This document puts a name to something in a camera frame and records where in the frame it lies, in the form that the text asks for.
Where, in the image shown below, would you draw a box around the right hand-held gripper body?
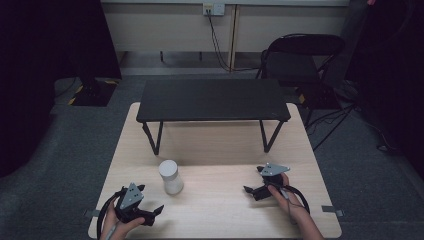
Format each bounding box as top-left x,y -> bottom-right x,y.
253,163 -> 291,202

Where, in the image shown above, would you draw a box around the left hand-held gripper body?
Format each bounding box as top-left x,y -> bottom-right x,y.
114,182 -> 156,227

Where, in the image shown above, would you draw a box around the white plastic bottle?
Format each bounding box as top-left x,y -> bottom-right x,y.
157,159 -> 185,196

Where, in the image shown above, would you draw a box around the person's left hand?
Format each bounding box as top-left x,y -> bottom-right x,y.
99,207 -> 146,240

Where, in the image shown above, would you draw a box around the person's right hand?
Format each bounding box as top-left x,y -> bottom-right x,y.
267,172 -> 306,223

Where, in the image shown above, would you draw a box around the grey tape strip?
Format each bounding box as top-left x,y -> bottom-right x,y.
321,205 -> 345,218
82,208 -> 102,219

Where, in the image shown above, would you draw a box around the black low shelf table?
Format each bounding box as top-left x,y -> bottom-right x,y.
135,78 -> 292,157

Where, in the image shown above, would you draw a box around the black yellow-marked stand base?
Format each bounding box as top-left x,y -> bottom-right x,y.
297,83 -> 342,111

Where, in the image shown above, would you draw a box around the black yellow-striped stand base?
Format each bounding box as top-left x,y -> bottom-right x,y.
67,77 -> 120,108

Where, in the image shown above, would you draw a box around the black folding chair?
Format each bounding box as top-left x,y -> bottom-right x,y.
255,33 -> 346,111

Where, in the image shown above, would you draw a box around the black curtain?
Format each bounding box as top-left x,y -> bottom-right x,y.
344,0 -> 424,169

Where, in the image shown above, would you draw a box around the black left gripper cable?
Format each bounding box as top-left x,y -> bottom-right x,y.
96,187 -> 130,240

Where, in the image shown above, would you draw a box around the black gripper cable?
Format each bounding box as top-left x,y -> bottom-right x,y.
96,187 -> 130,240
282,184 -> 311,215

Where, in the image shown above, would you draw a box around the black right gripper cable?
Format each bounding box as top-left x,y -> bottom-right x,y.
282,184 -> 311,215

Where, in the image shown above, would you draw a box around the black floor cables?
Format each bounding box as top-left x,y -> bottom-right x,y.
304,102 -> 398,153

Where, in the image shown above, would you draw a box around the black power cable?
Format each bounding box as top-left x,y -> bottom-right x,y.
206,9 -> 262,73

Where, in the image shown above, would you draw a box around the wooden wall batten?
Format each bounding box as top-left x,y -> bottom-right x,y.
227,4 -> 241,73

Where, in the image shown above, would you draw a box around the white wall socket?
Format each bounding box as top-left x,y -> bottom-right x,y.
202,2 -> 226,17

